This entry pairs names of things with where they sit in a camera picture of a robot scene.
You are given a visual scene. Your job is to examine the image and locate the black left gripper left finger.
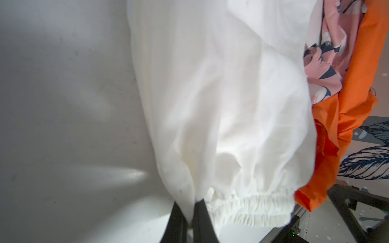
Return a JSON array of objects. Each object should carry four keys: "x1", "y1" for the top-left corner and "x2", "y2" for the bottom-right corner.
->
[{"x1": 160, "y1": 202, "x2": 187, "y2": 243}]

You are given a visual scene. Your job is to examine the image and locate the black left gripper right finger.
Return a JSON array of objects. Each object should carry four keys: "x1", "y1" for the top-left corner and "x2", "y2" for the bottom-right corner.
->
[{"x1": 192, "y1": 200, "x2": 219, "y2": 243}]

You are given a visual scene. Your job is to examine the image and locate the white shorts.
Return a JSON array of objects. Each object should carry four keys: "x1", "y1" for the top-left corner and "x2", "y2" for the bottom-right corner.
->
[{"x1": 127, "y1": 1, "x2": 317, "y2": 227}]

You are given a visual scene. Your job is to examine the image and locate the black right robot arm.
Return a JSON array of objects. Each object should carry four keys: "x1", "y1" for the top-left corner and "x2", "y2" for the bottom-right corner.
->
[{"x1": 262, "y1": 184, "x2": 389, "y2": 243}]

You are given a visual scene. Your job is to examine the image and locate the orange cloth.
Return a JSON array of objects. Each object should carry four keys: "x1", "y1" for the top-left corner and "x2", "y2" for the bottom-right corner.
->
[{"x1": 295, "y1": 1, "x2": 389, "y2": 212}]

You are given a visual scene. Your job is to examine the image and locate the pink patterned cloth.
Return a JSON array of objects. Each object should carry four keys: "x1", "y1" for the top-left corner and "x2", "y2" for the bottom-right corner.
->
[{"x1": 304, "y1": 1, "x2": 367, "y2": 104}]

